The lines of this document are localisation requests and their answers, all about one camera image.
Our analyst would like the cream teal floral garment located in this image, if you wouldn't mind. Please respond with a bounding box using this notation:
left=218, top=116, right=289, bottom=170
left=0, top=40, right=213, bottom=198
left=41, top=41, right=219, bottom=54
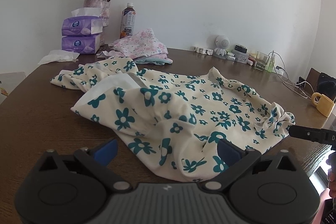
left=50, top=56, right=296, bottom=182

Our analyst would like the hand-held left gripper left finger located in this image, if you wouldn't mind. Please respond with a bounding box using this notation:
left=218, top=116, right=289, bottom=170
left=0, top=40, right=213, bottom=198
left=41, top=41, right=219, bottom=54
left=34, top=138, right=132, bottom=192

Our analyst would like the yellow mug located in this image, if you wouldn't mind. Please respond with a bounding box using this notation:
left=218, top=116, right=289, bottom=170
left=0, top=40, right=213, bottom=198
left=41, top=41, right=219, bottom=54
left=311, top=92, right=336, bottom=117

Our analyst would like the white clip row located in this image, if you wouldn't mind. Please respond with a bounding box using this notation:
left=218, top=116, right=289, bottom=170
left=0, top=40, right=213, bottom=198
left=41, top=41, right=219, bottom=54
left=191, top=46, right=214, bottom=54

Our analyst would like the open purple tissue pack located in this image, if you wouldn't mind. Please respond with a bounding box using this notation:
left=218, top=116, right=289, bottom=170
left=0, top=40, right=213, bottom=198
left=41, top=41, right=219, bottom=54
left=61, top=7, right=103, bottom=37

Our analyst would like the person's right hand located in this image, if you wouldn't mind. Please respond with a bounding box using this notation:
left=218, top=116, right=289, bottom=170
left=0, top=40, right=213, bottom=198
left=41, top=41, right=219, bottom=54
left=328, top=154, right=336, bottom=198

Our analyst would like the pink floral garment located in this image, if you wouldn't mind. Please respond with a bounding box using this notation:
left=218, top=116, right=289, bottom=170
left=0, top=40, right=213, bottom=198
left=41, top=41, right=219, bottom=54
left=97, top=28, right=168, bottom=60

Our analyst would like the person's pink clothing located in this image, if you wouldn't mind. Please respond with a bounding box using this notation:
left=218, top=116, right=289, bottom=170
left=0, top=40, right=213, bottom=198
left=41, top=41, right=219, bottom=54
left=314, top=187, right=336, bottom=224

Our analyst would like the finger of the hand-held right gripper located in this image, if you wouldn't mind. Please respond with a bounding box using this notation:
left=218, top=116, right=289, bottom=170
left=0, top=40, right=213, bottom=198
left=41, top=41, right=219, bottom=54
left=289, top=125, right=327, bottom=142

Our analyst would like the pink and teal folded garment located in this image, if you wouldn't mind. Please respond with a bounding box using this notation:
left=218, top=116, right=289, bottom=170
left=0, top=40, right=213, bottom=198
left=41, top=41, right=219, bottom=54
left=134, top=52, right=173, bottom=66

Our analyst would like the white robot speaker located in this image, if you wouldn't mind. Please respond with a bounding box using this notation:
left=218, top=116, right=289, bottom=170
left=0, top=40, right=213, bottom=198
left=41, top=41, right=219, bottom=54
left=213, top=34, right=229, bottom=58

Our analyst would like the white cardboard box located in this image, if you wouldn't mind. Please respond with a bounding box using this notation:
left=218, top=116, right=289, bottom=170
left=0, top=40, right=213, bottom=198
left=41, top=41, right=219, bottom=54
left=0, top=72, right=26, bottom=105

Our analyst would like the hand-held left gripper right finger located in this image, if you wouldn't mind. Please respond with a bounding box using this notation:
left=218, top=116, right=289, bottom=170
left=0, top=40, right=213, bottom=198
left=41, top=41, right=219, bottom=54
left=204, top=138, right=302, bottom=192

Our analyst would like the pink glass vase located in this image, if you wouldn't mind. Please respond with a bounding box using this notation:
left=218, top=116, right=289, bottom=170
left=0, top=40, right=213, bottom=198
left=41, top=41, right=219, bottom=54
left=84, top=0, right=111, bottom=28

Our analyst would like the crumpled white tissue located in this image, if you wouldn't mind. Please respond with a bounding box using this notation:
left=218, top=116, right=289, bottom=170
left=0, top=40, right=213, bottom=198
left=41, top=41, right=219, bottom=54
left=37, top=49, right=80, bottom=65

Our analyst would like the glass cup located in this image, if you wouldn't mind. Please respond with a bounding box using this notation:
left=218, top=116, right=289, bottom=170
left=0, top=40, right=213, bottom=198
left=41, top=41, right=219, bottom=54
left=254, top=51, right=269, bottom=72

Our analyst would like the tea bottle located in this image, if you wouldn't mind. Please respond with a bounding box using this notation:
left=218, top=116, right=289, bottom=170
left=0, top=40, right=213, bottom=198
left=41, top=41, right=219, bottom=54
left=120, top=3, right=137, bottom=39

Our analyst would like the white cable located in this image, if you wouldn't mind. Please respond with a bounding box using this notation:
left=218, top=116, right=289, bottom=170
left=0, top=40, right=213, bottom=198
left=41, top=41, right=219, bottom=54
left=270, top=50, right=315, bottom=99

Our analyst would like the black bag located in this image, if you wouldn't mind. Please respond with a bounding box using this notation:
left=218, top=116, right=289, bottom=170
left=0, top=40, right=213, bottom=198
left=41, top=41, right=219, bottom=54
left=316, top=72, right=336, bottom=102

